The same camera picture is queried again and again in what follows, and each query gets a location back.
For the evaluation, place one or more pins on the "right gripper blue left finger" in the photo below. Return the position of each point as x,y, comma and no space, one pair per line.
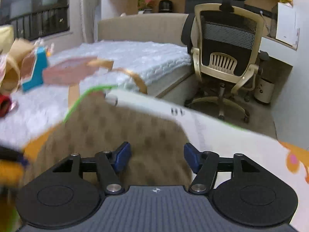
109,164

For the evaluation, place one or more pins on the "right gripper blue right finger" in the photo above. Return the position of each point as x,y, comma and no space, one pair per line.
204,165

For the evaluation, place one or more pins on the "brown polka dot garment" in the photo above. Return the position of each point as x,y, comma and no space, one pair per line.
96,125

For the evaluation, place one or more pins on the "brown cardboard sheet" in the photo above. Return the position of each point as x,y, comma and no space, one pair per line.
32,148

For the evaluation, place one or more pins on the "white waste bin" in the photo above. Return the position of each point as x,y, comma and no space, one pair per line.
264,91

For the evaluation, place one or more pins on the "white quilted mattress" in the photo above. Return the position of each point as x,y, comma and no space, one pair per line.
129,65

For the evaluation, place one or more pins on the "pink gift box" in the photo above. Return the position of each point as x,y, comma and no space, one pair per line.
68,72

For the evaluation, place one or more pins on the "red plush toy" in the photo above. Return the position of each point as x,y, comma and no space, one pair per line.
5,104

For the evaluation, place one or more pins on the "beige office chair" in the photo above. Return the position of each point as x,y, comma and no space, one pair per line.
224,42

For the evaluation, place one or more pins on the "blue toy box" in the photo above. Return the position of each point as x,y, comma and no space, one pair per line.
32,67

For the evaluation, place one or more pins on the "beige bed headboard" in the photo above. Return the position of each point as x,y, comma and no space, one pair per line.
165,28

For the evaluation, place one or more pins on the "potted plant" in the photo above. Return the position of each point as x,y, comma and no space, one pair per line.
145,6

